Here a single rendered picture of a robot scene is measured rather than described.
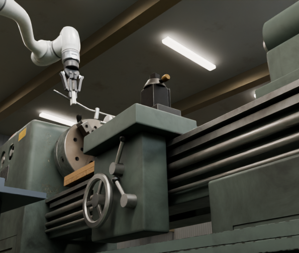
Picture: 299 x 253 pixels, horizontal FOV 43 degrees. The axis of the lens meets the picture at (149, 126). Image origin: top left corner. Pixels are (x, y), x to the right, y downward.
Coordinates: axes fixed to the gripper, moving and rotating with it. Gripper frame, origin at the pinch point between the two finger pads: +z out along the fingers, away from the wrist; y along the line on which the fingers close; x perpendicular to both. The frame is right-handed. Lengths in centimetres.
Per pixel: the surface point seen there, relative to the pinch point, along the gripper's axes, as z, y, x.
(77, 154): 30.2, -0.5, -3.2
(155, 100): 32, -1, -64
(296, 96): 56, -7, -116
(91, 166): 46, -10, -33
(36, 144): 21.4, -14.2, 11.7
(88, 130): 19.8, 3.3, -7.6
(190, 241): 81, -24, -97
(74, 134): 20.7, -2.0, -3.7
